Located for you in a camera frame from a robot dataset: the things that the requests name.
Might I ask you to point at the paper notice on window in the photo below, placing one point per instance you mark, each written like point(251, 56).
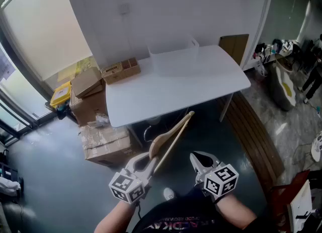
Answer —
point(5, 67)

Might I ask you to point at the egg-shaped plush rug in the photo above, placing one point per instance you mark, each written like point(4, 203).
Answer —
point(285, 86)

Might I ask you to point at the brown wooden slatted panel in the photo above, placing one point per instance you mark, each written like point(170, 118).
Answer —
point(251, 131)

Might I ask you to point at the white table leg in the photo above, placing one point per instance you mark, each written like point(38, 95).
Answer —
point(225, 107)

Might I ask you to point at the tan round basket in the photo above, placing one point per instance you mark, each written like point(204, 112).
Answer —
point(283, 62)

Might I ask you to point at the brown cardboard sheet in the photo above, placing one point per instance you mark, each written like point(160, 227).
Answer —
point(236, 48)

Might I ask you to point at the large plain cardboard box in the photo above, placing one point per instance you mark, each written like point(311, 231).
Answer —
point(85, 108)

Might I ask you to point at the wooden clothes hanger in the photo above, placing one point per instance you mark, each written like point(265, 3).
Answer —
point(161, 139)

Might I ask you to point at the clear plastic storage bin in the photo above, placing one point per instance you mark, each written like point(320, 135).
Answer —
point(173, 61)

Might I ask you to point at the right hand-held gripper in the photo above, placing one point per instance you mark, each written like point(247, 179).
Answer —
point(220, 180)

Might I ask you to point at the white flat board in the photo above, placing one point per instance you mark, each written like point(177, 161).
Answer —
point(300, 206)

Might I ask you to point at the person's left forearm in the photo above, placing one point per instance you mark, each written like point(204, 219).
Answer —
point(113, 219)

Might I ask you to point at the person's right forearm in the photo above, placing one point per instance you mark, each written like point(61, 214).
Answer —
point(231, 212)

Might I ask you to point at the dark shelf organizer with items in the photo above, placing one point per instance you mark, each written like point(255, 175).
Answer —
point(5, 171)

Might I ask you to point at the person's white shoe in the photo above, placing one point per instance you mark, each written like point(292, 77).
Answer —
point(169, 193)

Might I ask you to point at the woven rattan organizer box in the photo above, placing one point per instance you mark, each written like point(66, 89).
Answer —
point(118, 74)

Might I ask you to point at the clutter of assorted items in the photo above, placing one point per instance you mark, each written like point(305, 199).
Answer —
point(276, 47)

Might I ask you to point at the white roller blind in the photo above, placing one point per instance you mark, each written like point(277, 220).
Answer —
point(37, 25)

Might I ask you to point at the white wall socket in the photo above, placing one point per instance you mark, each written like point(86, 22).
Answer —
point(123, 8)

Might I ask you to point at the small plain cardboard box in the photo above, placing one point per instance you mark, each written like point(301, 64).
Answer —
point(86, 82)

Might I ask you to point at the pale plastic bag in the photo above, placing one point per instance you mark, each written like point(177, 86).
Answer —
point(262, 70)

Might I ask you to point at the person's black printed shirt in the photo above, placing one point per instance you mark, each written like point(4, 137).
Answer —
point(181, 217)

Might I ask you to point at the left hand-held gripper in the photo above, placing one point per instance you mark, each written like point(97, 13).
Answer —
point(127, 188)

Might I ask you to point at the yellow plastic bin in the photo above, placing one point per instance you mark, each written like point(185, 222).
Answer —
point(60, 94)

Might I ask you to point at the red chair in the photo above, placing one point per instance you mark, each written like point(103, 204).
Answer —
point(281, 194)

